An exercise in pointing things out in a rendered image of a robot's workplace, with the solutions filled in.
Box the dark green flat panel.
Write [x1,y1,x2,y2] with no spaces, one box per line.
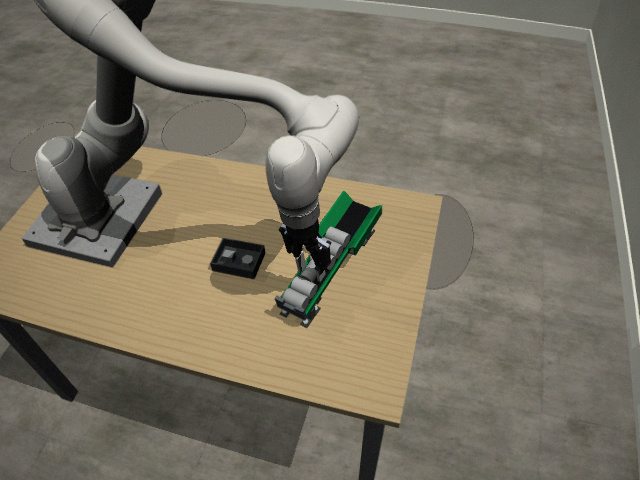
[319,191,382,256]

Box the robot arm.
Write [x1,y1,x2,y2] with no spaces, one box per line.
[34,0,359,245]

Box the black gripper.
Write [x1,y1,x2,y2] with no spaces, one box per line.
[279,219,331,282]

